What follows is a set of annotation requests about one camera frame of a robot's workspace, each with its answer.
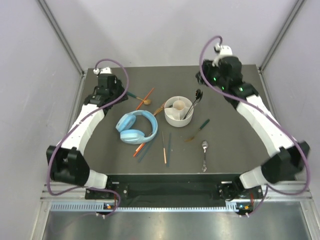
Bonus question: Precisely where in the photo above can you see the gold spoon green handle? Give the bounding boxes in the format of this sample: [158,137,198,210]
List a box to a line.
[127,92,152,105]

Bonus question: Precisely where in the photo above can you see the silver ornate spoon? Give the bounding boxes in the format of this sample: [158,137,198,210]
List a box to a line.
[201,140,209,173]

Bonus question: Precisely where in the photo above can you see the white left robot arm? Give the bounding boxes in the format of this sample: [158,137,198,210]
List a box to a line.
[46,67,128,199]

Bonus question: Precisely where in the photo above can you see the light blue headphones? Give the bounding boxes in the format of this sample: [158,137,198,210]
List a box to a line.
[115,110,158,145]

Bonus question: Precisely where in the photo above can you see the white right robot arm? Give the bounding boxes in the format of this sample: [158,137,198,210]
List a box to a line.
[196,56,311,198]

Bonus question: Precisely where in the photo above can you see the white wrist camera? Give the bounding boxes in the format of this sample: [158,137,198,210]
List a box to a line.
[212,43,233,67]
[93,66,113,76]

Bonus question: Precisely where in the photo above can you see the small black spoon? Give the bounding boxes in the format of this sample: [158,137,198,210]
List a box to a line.
[195,88,202,100]

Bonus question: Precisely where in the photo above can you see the white divided round container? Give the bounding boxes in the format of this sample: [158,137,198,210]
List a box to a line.
[164,96,194,128]

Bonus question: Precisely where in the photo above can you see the dark teal chopstick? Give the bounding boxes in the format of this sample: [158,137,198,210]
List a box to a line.
[138,133,159,163]
[166,132,172,168]

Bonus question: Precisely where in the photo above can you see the grey slotted cable duct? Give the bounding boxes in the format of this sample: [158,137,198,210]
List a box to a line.
[49,201,253,213]

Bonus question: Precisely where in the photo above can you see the aluminium frame rail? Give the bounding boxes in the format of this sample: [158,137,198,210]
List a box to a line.
[35,0,85,77]

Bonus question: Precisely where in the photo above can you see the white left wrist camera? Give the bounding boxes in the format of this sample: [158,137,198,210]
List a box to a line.
[93,66,113,76]

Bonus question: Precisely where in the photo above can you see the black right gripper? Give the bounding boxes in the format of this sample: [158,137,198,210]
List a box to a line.
[196,59,228,91]

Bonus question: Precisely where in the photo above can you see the silver copper chopstick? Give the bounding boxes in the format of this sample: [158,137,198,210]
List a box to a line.
[161,131,167,165]

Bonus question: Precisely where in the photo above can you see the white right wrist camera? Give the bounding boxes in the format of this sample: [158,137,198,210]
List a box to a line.
[212,43,233,67]

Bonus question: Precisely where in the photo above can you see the orange chopstick under headphones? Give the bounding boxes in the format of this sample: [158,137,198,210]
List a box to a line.
[136,87,155,110]

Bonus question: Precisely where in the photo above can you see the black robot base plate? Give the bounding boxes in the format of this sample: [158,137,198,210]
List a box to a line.
[104,173,263,201]

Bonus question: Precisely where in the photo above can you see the black spoon long handle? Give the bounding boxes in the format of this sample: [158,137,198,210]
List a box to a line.
[183,89,203,120]

